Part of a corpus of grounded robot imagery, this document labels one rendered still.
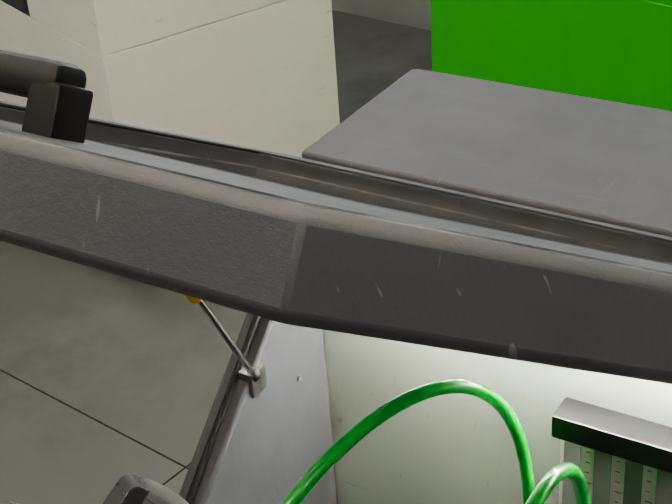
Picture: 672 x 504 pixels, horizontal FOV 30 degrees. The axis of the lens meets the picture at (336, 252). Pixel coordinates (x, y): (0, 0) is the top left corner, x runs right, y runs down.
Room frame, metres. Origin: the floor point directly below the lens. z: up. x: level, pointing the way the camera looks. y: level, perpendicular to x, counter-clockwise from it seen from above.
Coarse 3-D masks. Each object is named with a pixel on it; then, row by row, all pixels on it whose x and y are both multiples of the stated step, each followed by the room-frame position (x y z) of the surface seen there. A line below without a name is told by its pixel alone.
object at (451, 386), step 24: (432, 384) 0.96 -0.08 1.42; (456, 384) 0.97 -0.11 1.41; (480, 384) 0.99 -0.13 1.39; (384, 408) 0.93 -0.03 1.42; (504, 408) 1.01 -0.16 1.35; (360, 432) 0.91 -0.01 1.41; (336, 456) 0.89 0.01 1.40; (528, 456) 1.02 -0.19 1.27; (312, 480) 0.88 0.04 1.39; (528, 480) 1.03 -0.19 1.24
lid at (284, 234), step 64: (0, 64) 0.45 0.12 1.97; (64, 64) 0.44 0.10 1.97; (0, 128) 0.42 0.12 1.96; (64, 128) 0.43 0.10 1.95; (128, 128) 1.00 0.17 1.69; (0, 192) 0.39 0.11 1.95; (64, 192) 0.37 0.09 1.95; (128, 192) 0.36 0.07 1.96; (192, 192) 0.35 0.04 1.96; (256, 192) 0.34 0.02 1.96; (320, 192) 0.85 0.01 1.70; (384, 192) 1.07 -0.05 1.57; (448, 192) 1.04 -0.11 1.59; (64, 256) 0.36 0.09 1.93; (128, 256) 0.35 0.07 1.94; (192, 256) 0.34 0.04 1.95; (256, 256) 0.33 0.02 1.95; (320, 256) 0.32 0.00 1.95; (384, 256) 0.33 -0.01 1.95; (448, 256) 0.33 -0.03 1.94; (512, 256) 0.34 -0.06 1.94; (576, 256) 0.35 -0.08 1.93; (640, 256) 0.86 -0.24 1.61; (320, 320) 0.32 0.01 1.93; (384, 320) 0.32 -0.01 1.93; (448, 320) 0.33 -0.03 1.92; (512, 320) 0.33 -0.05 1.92; (576, 320) 0.34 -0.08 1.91; (640, 320) 0.34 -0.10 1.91
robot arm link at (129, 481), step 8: (120, 480) 0.87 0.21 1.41; (128, 480) 0.87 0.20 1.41; (136, 480) 0.87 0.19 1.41; (144, 480) 0.88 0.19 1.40; (120, 488) 0.86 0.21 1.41; (128, 488) 0.85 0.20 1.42; (136, 488) 0.85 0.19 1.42; (144, 488) 0.85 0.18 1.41; (152, 488) 0.87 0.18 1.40; (160, 488) 0.88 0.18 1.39; (112, 496) 0.86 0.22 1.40; (120, 496) 0.85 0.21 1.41; (128, 496) 0.85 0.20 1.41; (136, 496) 0.85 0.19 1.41; (144, 496) 0.85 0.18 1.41; (152, 496) 0.85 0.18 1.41; (160, 496) 0.85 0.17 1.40; (168, 496) 0.87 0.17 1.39; (176, 496) 0.88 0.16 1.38
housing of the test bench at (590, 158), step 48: (384, 96) 1.47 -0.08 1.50; (432, 96) 1.46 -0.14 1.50; (480, 96) 1.45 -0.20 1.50; (528, 96) 1.44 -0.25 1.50; (576, 96) 1.43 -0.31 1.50; (336, 144) 1.34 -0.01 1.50; (384, 144) 1.33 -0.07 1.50; (432, 144) 1.32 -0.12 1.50; (480, 144) 1.31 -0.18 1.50; (528, 144) 1.30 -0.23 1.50; (576, 144) 1.29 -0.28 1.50; (624, 144) 1.28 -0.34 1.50; (480, 192) 1.20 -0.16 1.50; (528, 192) 1.19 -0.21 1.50; (576, 192) 1.18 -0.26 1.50; (624, 192) 1.17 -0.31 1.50
